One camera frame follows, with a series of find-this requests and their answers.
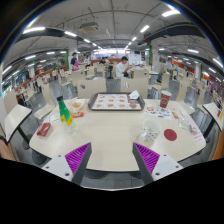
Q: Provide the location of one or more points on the white dotted mug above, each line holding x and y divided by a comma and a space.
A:
150, 130

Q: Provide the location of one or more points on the green drink bottle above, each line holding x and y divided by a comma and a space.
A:
64, 112

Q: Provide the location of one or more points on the dark food tray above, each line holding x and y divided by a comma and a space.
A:
113, 101

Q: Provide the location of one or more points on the small red sauce packet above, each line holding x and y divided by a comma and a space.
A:
78, 114
175, 115

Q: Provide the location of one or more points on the flat round red coaster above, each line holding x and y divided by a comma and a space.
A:
170, 134

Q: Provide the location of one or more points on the cream chair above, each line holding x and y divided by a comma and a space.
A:
136, 86
46, 101
92, 87
185, 98

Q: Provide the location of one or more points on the red tissue packet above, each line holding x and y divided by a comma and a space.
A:
43, 129

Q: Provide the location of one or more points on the white printed paper card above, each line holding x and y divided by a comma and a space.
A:
54, 117

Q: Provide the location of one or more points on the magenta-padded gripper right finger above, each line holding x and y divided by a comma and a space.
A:
156, 166

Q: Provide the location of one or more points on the red paper cup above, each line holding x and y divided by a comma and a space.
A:
165, 99

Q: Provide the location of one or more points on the ceiling lights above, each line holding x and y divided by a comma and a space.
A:
170, 13

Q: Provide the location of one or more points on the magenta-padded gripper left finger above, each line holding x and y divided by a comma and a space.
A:
68, 166

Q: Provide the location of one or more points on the white crumpled napkin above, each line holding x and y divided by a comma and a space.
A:
134, 95

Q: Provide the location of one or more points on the far cream chairs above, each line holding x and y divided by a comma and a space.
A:
78, 78

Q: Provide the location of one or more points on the person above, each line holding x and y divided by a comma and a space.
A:
74, 62
87, 60
120, 69
103, 60

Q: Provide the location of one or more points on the clear plastic bag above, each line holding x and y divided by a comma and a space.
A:
185, 124

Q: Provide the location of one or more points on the ceiling air conditioner unit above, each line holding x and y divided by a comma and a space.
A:
89, 26

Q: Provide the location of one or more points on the white side table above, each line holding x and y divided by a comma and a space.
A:
15, 118
213, 113

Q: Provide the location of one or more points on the clear food wrapper bag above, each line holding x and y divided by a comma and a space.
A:
77, 105

